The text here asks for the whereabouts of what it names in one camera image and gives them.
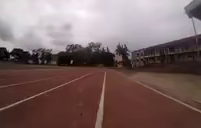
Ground red running track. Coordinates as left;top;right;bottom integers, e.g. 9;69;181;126
0;67;201;128

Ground white painted lane lines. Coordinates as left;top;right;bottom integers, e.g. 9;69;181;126
0;69;201;128

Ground long grey building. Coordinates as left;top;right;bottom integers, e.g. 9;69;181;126
130;31;201;69

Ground row of trees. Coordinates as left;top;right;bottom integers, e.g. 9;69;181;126
0;41;132;67

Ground pale concrete strip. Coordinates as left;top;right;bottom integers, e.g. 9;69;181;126
127;71;201;108

